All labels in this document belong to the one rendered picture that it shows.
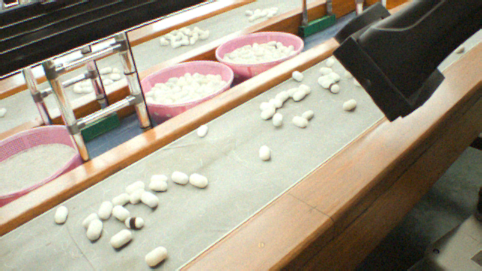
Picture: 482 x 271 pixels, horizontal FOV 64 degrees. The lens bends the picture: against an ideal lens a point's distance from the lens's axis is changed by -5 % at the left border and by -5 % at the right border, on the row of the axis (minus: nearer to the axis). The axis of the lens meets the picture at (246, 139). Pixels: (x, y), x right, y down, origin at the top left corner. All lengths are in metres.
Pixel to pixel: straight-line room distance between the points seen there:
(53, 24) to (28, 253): 0.38
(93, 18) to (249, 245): 0.39
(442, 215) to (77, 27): 1.52
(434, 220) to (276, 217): 1.19
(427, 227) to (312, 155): 1.00
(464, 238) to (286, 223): 0.53
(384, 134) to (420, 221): 0.97
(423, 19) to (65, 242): 0.63
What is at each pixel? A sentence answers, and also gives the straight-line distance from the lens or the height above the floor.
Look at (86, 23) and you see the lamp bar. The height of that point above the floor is 1.07.
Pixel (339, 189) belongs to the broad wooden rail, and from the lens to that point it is 0.67.
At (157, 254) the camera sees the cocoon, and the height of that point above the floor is 0.76.
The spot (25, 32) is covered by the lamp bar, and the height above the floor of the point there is 1.08.
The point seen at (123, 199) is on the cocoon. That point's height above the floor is 0.76.
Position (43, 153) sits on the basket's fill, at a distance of 1.03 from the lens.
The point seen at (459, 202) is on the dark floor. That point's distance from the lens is 1.86.
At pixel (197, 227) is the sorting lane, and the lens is 0.67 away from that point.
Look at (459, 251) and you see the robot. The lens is 1.01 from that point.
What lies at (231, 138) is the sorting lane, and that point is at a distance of 0.87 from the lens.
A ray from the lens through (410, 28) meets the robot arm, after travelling 0.33.
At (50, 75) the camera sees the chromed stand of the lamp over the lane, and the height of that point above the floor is 0.96.
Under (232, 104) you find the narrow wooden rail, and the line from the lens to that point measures 0.97.
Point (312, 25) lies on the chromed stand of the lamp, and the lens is 1.60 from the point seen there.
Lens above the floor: 1.20
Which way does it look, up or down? 33 degrees down
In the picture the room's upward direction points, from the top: 8 degrees counter-clockwise
